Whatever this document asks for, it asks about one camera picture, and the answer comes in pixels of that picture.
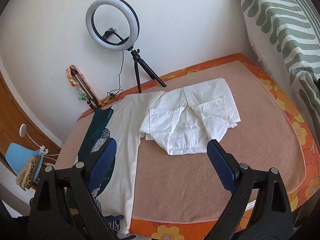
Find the green striped white blanket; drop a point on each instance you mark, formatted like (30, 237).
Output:
(285, 36)

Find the colourful floral scarf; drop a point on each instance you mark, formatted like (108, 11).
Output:
(73, 77)

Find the white folded shirt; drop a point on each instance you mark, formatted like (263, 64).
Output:
(182, 121)

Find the white ring light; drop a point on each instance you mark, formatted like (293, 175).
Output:
(113, 24)

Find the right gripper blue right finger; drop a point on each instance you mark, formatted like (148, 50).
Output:
(224, 164)

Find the leopard print cloth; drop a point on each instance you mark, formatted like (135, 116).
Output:
(26, 175)

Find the pink fleece blanket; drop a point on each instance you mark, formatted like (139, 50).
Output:
(186, 189)

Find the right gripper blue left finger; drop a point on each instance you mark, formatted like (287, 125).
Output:
(100, 166)

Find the small black tripod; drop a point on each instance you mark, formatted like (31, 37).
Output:
(138, 61)

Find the orange floral bed sheet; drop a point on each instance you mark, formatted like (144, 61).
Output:
(298, 198)

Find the silver folded tripod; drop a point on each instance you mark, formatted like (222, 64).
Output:
(91, 99)

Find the light blue chair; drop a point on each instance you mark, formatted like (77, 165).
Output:
(17, 156)

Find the cream and teal t-shirt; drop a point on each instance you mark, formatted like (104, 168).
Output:
(122, 122)

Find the wooden wardrobe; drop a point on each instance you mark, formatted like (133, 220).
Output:
(12, 116)

